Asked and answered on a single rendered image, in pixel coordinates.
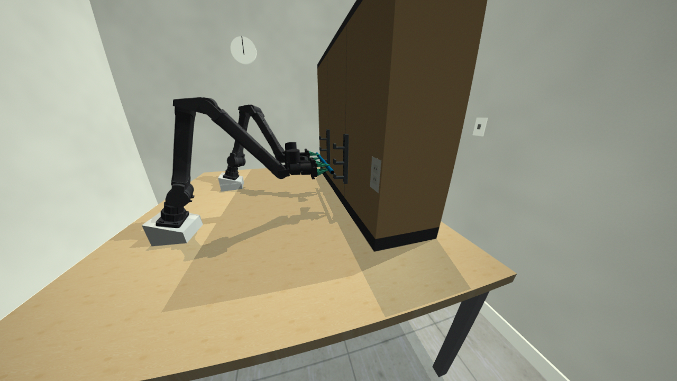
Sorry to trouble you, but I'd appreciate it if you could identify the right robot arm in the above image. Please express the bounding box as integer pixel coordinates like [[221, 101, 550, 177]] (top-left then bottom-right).
[[155, 97, 311, 228]]

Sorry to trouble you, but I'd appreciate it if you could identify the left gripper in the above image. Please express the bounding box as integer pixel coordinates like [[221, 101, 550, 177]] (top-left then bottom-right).
[[305, 150, 320, 161]]

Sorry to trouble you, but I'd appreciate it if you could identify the blue bar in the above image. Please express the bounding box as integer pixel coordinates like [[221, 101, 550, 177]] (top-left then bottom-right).
[[317, 155, 334, 174]]

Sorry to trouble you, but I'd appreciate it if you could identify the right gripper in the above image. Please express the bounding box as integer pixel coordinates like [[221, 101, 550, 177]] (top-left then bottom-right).
[[300, 157, 330, 179]]

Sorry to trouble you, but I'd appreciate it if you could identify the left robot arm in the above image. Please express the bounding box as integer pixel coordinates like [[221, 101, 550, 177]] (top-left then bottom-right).
[[223, 105, 308, 180]]

